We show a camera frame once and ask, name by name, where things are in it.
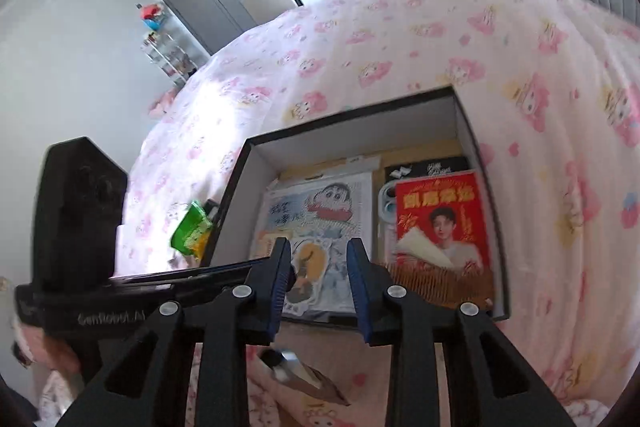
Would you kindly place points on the black storage box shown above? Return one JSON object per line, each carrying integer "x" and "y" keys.
{"x": 404, "y": 177}

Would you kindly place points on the cartoon sticker sheet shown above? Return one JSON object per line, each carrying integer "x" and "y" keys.
{"x": 318, "y": 218}

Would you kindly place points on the wooden comb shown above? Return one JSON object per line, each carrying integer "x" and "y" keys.
{"x": 445, "y": 288}

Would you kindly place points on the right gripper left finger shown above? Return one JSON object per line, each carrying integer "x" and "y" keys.
{"x": 148, "y": 383}

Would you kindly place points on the green snack bag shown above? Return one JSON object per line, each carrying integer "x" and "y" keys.
{"x": 192, "y": 234}

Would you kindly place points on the red poster card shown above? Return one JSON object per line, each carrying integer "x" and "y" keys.
{"x": 440, "y": 226}

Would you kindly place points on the silver foil packet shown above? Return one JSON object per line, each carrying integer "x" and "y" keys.
{"x": 287, "y": 369}

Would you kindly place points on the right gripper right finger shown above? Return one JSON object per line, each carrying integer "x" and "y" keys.
{"x": 449, "y": 366}

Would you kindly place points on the white wire rack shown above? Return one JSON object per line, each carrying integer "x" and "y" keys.
{"x": 169, "y": 45}

